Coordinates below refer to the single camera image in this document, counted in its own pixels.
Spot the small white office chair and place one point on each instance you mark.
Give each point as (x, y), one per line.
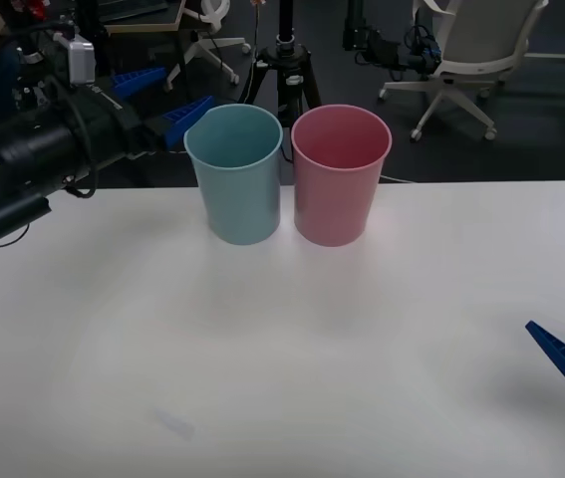
(212, 35)

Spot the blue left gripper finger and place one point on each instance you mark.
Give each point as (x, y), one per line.
(137, 80)
(185, 119)

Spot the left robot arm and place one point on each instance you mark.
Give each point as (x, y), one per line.
(28, 144)

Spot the pink plastic bin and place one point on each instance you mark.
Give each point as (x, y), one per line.
(334, 204)

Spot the wooden edged desk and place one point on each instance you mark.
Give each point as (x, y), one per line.
(142, 17)

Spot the pale blue plastic bin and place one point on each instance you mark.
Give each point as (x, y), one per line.
(242, 199)

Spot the large white office chair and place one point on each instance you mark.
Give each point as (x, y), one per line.
(476, 45)

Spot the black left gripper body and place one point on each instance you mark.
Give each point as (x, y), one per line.
(105, 122)

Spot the black tripod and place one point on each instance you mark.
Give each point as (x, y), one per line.
(287, 60)

